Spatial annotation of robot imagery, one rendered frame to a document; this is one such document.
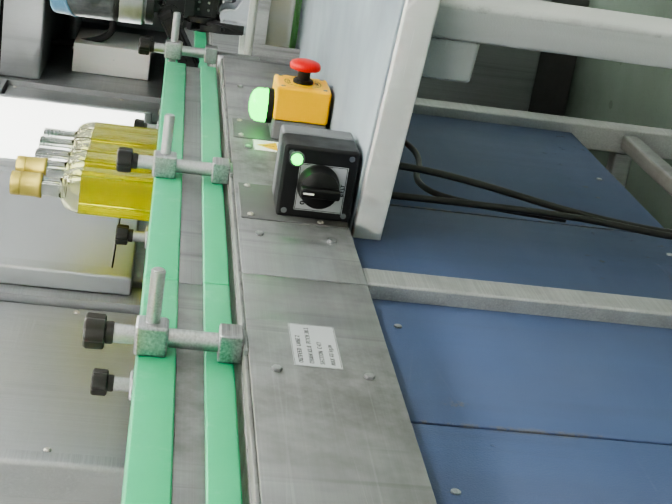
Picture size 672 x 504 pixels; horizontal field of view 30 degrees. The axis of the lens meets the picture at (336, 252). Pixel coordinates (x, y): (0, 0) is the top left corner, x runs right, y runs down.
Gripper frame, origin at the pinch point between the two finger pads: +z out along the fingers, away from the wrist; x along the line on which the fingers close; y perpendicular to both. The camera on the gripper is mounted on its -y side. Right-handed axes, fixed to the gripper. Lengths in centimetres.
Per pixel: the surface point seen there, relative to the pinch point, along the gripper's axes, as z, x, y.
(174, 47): -14.8, -10.9, -2.1
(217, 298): -9, -104, -1
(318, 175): 1, -87, 6
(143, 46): -19.7, -11.1, -2.5
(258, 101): -4, -54, 4
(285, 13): 2.4, -6.1, 4.5
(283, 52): 2.9, -6.6, -1.8
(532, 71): 69, 74, -20
